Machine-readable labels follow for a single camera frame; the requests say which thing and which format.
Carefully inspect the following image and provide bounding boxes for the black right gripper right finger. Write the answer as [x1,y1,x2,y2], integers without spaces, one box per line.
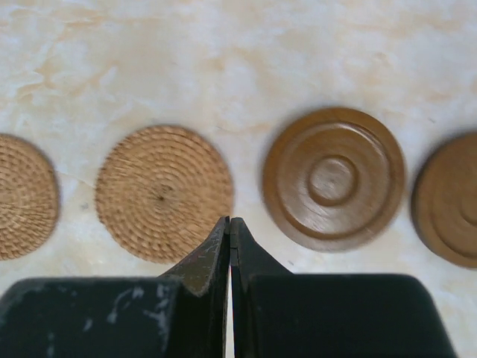
[230,218,455,357]

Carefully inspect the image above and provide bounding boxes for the light woven rattan coaster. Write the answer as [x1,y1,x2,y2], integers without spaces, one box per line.
[1,134,60,260]

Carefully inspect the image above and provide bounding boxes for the dark wooden coaster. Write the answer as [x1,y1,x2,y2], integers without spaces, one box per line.
[262,107,406,252]
[411,131,476,269]

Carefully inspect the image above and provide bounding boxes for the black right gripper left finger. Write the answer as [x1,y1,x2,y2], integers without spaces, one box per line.
[1,217,230,357]

